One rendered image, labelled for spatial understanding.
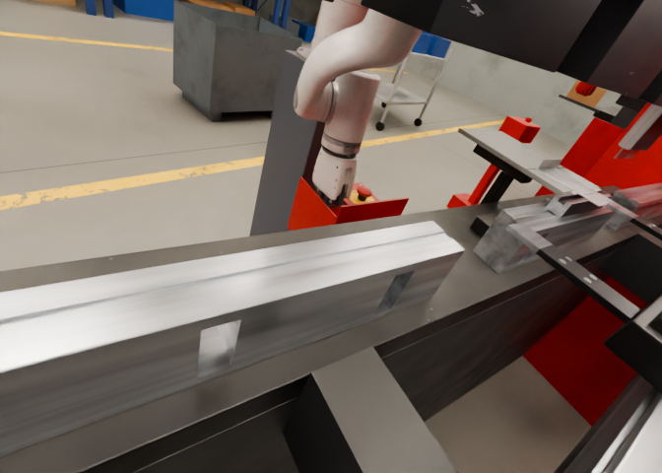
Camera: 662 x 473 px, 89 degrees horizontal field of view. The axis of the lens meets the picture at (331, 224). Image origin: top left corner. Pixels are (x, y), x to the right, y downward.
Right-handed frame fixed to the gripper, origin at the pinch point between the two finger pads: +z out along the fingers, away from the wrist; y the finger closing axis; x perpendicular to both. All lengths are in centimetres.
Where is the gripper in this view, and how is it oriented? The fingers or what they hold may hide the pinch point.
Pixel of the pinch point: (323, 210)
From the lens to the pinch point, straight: 79.9
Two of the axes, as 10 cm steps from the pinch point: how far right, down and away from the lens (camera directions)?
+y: -5.4, -5.5, 6.3
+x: -8.1, 1.3, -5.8
